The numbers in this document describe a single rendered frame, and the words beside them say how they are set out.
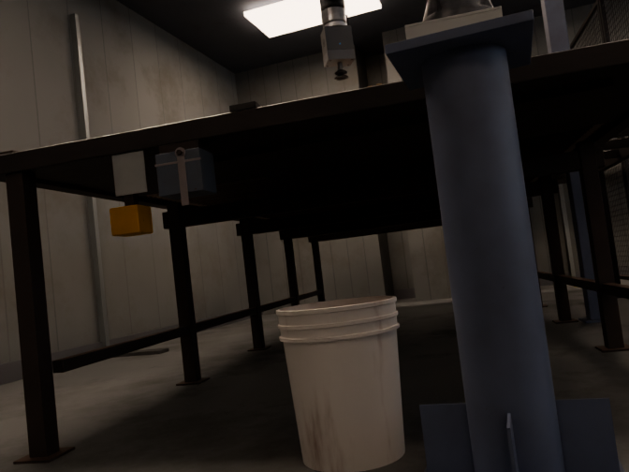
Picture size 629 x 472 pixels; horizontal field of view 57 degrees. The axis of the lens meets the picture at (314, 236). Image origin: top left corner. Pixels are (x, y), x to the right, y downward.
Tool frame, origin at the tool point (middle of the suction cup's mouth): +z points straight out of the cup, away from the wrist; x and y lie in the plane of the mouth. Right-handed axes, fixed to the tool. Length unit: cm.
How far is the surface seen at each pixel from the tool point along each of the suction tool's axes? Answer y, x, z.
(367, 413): 14, 39, 90
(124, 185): 67, -5, 27
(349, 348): 17, 40, 75
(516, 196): -13, 67, 48
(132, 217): 65, -1, 36
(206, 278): 47, -437, 52
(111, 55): 105, -335, -145
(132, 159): 64, -3, 19
